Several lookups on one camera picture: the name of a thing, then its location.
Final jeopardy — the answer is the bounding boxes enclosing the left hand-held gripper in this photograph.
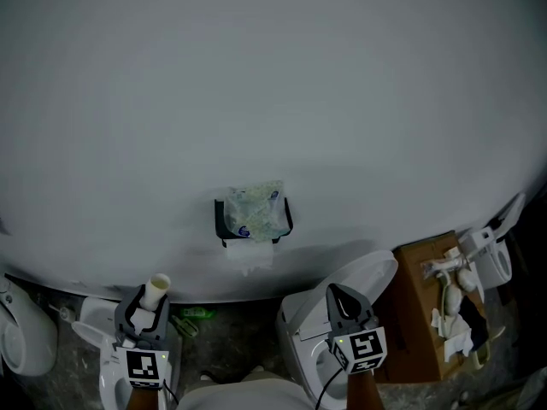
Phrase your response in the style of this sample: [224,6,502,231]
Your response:
[111,284,173,390]

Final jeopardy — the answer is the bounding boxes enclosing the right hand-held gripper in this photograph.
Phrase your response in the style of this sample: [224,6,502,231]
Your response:
[325,283,388,377]

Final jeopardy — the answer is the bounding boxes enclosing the old cardboard toilet paper roll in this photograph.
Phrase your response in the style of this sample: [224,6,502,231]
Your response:
[137,272,173,316]

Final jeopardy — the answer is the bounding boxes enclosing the black toilet paper holder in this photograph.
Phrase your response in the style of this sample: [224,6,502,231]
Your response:
[214,195,295,249]

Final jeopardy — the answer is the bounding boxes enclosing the new plastic-wrapped toilet paper roll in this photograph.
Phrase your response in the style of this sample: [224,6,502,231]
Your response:
[223,179,287,243]

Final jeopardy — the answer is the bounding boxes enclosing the person's right forearm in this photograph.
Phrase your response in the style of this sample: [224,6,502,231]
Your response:
[344,369,382,410]

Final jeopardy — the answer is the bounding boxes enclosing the person's left forearm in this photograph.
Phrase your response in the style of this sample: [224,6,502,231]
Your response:
[126,384,166,410]

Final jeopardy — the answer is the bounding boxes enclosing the white toilet with open lid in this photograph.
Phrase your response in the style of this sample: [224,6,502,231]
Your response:
[274,249,400,410]

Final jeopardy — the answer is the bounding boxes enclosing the white toilet with narrow bowl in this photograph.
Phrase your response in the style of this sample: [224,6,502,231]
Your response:
[69,296,184,410]

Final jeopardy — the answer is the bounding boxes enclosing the white rounded toilet bowl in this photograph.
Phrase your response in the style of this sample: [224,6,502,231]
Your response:
[0,272,60,378]

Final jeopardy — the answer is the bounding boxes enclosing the white toilet with raised seat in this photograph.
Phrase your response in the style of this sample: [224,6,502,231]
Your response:
[458,191,527,290]

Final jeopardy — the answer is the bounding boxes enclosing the green plastic packet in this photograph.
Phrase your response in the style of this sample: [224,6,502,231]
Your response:
[179,306,218,320]

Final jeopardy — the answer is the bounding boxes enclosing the brown cardboard box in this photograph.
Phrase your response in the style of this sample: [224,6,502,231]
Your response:
[374,229,489,384]

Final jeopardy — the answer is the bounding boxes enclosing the metal water valve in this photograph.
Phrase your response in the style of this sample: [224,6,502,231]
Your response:
[45,302,77,323]

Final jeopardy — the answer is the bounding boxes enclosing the white plastic-bagged fittings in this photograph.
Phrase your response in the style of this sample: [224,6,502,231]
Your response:
[420,247,485,363]

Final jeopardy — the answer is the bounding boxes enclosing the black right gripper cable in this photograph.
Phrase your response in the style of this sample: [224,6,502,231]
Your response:
[314,366,344,410]

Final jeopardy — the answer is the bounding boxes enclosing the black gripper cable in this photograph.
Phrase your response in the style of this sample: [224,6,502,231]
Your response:
[161,377,180,406]
[314,366,344,410]

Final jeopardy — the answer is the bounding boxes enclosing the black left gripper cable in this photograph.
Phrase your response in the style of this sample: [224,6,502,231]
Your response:
[161,377,180,406]

